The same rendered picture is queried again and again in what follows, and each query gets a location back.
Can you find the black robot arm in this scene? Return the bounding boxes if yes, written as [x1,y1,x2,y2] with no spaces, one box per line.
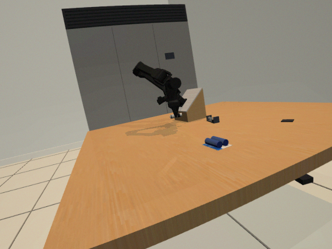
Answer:
[133,61,187,107]

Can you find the grey and black battery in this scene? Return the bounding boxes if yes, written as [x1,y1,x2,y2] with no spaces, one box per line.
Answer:
[170,113,182,119]

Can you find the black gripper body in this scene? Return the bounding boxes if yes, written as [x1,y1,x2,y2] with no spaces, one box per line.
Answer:
[166,89,180,107]

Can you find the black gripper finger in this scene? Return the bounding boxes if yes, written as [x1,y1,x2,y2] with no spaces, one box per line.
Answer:
[169,105,180,118]

